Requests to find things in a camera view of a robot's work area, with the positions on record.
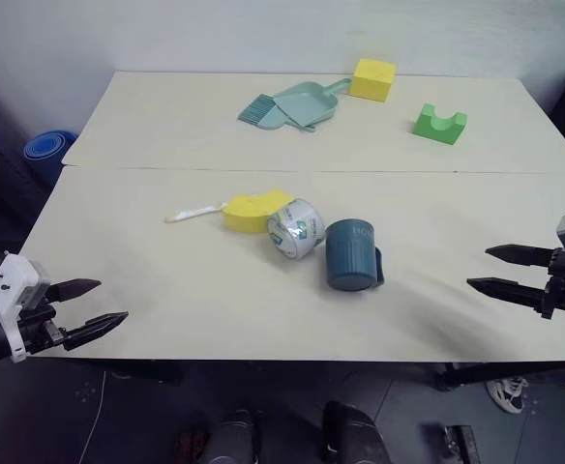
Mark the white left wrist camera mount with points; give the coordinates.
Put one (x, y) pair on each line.
(9, 290)

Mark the blue rolled mat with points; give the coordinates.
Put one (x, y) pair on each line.
(45, 150)

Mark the green notched foam block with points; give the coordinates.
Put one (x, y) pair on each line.
(437, 128)

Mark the white toothbrush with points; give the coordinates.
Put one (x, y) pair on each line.
(193, 212)

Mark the blue-grey ribbed cup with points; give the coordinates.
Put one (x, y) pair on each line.
(352, 256)

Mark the black table frame bar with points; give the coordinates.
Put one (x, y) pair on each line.
(505, 372)

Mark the white sneaker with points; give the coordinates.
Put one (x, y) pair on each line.
(507, 394)

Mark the teal hand brush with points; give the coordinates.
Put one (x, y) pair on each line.
(258, 111)

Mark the dark rounded shape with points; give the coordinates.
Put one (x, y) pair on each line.
(355, 432)
(234, 435)

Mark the yellow foam cube block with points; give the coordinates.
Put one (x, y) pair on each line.
(372, 79)

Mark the teal plastic dustpan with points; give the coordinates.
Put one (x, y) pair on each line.
(309, 104)

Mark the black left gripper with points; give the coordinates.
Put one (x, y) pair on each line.
(40, 333)

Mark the yellow sponge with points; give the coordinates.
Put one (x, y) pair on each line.
(251, 212)

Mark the beige table cloth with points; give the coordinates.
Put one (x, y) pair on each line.
(311, 150)
(215, 299)

